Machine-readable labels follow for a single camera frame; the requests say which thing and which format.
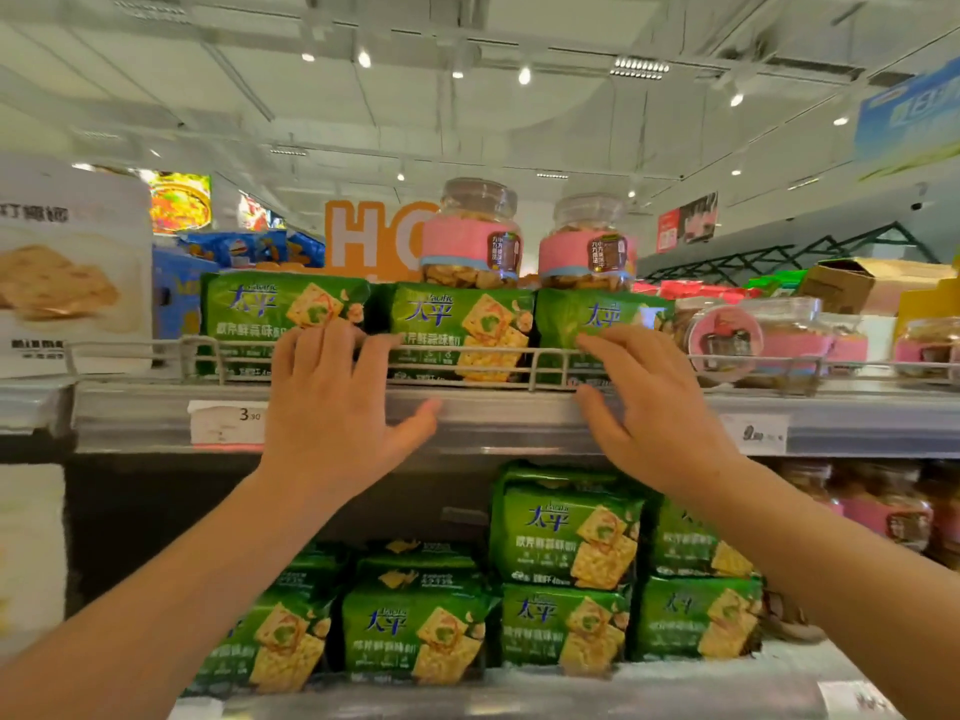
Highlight white cracker package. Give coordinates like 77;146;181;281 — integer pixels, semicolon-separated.
0;151;156;380
0;464;69;661

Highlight colourful food display screen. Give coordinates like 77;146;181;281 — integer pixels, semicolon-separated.
138;169;213;235

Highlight red wall poster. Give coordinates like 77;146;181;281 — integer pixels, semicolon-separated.
656;192;720;255

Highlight orange letter sign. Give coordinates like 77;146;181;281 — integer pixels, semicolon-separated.
324;199;441;284

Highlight black metal frame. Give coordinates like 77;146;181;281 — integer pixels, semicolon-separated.
643;222;940;286

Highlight blue snack packet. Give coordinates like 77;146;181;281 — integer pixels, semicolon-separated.
153;247;220;343
180;229;327;272

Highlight person's right forearm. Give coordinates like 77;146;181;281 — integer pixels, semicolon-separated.
677;453;960;720

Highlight bright green packets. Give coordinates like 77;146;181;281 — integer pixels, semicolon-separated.
745;270;809;298

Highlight clear jar with pink label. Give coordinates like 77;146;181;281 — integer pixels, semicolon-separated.
538;193;639;292
819;313;871;377
420;178;524;290
684;297;828;388
892;316;960;380
831;460;935;553

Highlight stack of green cracker packets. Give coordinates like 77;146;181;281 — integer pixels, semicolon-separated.
183;460;766;698

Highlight small colourful display screen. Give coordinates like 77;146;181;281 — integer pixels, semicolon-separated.
237;192;287;233

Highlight brown cardboard box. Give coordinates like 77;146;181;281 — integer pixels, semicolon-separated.
795;257;958;318

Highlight person's right hand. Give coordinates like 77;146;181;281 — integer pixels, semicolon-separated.
573;324;740;499

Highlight grey metal shelf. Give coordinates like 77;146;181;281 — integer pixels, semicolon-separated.
171;640;905;720
71;380;960;460

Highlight row of red packets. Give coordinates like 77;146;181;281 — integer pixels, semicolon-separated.
632;280;763;306

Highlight person's left hand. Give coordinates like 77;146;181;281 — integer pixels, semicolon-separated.
258;318;442;511

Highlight person's left forearm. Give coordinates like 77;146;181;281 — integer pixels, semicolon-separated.
0;470;333;720

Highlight white price tag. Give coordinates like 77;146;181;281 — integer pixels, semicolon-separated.
186;400;268;448
817;679;905;720
720;412;791;457

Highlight blue hanging banner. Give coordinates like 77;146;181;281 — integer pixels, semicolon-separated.
855;55;960;182

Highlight yellow box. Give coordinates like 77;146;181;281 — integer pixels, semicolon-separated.
894;277;960;340

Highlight green snack packet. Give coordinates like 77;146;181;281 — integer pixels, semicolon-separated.
384;283;536;385
534;288;676;388
199;271;373;381

